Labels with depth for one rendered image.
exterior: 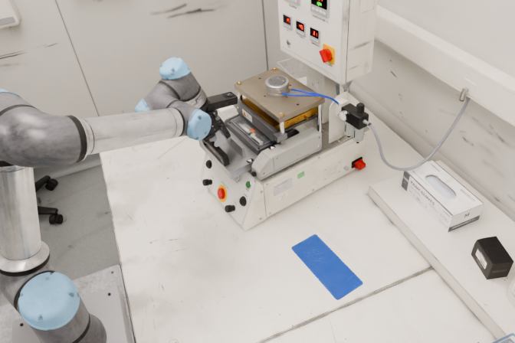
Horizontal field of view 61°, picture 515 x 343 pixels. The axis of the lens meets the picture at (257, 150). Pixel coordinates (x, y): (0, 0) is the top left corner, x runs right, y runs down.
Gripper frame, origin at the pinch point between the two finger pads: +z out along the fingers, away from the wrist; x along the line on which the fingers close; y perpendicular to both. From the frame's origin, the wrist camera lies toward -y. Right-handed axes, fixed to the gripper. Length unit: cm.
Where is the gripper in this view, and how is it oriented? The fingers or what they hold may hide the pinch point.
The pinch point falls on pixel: (229, 138)
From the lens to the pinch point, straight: 144.5
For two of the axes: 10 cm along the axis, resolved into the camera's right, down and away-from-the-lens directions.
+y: -7.6, 6.4, -1.4
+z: 3.6, 5.9, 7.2
